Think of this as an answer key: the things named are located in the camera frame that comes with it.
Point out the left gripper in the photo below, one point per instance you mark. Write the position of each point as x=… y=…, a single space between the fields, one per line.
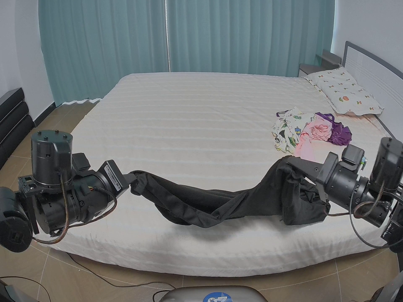
x=110 y=181

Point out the grey bedside table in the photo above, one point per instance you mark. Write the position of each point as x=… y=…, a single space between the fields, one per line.
x=327 y=58

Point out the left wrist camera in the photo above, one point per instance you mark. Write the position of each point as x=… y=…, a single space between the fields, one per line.
x=82 y=161

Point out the black T-shirt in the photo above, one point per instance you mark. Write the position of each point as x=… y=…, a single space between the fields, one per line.
x=239 y=200

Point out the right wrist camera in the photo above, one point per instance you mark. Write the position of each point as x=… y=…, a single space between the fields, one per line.
x=352 y=156

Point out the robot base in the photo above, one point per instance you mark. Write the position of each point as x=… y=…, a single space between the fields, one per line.
x=214 y=294

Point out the white printed garment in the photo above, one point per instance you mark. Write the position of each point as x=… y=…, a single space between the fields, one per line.
x=288 y=131

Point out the purple garment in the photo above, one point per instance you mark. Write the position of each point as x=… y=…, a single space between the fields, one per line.
x=341 y=134

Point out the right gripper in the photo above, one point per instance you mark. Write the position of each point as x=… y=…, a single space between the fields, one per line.
x=341 y=187

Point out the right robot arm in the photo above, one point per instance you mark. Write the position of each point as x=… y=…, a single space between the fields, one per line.
x=388 y=162

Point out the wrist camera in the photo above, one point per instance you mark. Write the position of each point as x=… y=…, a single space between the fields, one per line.
x=82 y=161
x=352 y=156

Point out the white printed pillow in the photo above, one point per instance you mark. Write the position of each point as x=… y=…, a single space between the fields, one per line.
x=343 y=90

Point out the bed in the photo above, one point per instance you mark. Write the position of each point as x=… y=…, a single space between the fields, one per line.
x=201 y=121

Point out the black chest of drawers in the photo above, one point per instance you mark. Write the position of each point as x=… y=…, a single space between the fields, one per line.
x=14 y=121

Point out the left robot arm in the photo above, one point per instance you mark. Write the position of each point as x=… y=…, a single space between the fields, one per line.
x=50 y=156

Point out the pink garment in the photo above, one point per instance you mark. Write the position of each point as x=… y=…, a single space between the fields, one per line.
x=316 y=131

